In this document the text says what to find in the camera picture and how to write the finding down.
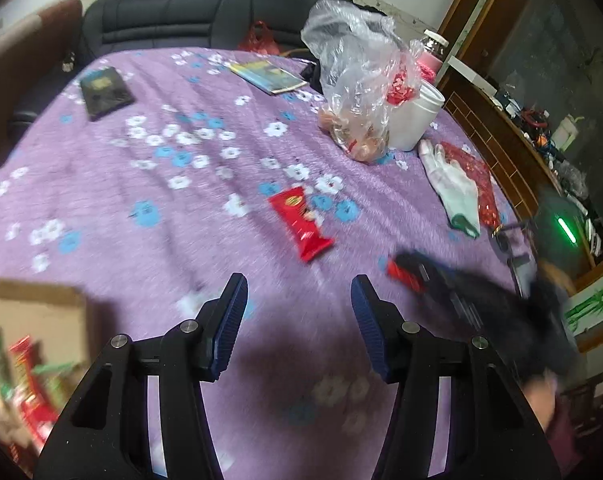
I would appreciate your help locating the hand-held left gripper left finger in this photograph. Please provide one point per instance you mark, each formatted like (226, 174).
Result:
(227, 327)

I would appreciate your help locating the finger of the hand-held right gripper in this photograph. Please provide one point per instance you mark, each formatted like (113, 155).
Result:
(426, 272)

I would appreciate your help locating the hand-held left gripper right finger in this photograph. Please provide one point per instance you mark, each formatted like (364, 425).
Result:
(371, 332)

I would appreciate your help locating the small red snack packet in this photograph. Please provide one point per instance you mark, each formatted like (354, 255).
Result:
(396, 271)

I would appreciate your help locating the long red snack packet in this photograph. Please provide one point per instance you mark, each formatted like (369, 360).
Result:
(301, 222)

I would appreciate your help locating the brown cardboard box tray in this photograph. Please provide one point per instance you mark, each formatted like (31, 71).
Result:
(41, 310)

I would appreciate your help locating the person's right forearm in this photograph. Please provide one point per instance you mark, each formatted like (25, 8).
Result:
(564, 435)

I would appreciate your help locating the person's right hand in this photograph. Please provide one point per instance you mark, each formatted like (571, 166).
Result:
(544, 402)

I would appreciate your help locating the eyeglasses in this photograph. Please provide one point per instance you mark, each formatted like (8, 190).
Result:
(504, 237)

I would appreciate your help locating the bamboo print box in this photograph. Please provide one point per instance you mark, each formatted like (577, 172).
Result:
(594, 305)

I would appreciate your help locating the white work glove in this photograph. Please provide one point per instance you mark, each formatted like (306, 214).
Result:
(454, 185)

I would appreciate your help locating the red patterned envelope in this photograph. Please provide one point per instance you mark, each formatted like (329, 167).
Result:
(484, 190)

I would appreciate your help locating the purple floral tablecloth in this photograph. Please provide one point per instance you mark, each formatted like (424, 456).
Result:
(131, 260)

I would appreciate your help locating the white foam cup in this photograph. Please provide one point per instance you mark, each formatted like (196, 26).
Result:
(414, 115)

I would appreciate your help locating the clear plastic bag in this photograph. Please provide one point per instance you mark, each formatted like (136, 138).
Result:
(356, 75)

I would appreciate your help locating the plain red snack packet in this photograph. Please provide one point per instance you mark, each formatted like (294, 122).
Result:
(36, 420)

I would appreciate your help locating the pink bottle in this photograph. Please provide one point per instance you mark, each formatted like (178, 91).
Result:
(431, 57)

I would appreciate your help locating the black bag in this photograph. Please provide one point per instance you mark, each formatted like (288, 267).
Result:
(314, 72)

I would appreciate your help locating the wooden glass cabinet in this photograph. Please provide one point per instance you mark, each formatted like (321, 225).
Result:
(541, 60)

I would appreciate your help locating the blue yellow booklet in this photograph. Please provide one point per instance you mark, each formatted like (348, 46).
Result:
(269, 76)

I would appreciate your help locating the red plastic bag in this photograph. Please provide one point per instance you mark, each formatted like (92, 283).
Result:
(259, 39)

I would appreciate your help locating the black leather sofa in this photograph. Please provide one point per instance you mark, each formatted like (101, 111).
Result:
(181, 20)

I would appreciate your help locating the brown armchair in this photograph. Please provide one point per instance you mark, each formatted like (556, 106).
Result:
(21, 60)

